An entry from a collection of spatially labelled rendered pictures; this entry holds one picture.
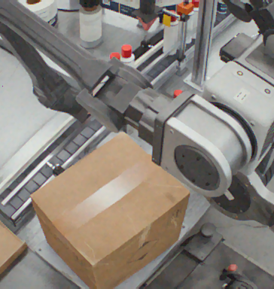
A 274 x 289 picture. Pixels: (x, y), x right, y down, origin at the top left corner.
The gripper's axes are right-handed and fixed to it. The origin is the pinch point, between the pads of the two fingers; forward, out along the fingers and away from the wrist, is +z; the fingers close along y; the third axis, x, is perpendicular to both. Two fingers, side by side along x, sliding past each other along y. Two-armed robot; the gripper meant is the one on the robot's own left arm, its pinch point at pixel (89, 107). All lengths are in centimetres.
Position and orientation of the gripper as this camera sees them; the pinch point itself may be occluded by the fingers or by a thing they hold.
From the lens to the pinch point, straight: 147.4
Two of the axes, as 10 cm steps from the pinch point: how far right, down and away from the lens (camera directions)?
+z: 3.9, 0.6, 9.2
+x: -4.8, 8.6, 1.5
